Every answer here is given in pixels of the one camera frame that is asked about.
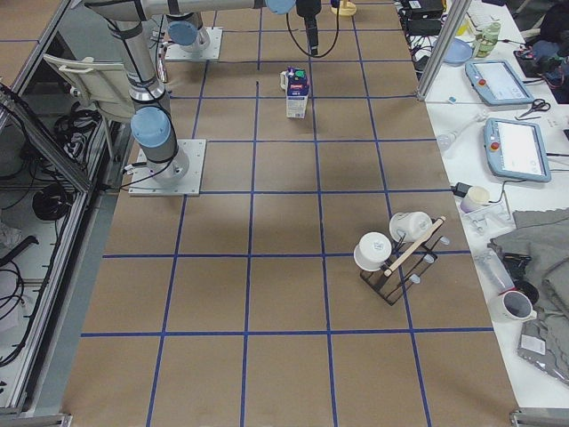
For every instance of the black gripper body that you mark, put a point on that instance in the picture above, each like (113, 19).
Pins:
(308, 9)

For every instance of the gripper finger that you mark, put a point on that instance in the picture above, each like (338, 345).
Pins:
(315, 39)
(309, 27)

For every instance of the blue white milk carton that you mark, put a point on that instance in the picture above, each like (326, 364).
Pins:
(297, 92)

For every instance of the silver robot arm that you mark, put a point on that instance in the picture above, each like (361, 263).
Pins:
(188, 31)
(152, 123)

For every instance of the white paper cup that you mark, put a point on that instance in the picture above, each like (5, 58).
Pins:
(475, 198)

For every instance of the wooden mug tree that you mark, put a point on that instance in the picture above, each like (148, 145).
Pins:
(344, 8)

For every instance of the blue plate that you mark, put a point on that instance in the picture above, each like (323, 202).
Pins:
(458, 53)

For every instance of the green tape rolls stack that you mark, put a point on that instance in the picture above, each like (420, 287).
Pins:
(486, 40)

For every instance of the far teach pendant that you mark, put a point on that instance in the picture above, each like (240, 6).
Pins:
(497, 83)

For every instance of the teach pendant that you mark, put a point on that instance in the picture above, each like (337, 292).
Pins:
(516, 150)
(497, 83)

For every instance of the grey office chair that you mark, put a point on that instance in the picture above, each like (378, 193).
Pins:
(103, 84)

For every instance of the white mug on rack front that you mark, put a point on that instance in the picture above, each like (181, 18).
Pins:
(372, 250)

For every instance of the near teach pendant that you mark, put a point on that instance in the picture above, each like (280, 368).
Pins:
(516, 150)

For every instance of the black scissors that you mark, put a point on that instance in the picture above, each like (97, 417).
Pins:
(538, 105)

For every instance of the grey cloth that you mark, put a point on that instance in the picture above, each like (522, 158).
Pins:
(543, 237)

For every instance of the white mug red rim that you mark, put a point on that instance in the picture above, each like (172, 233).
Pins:
(511, 306)

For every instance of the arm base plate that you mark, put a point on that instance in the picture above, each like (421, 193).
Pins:
(182, 177)
(174, 53)

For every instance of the aluminium frame post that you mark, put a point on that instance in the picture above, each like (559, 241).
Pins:
(457, 11)

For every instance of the black wire mug rack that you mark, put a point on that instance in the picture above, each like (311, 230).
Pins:
(407, 264)

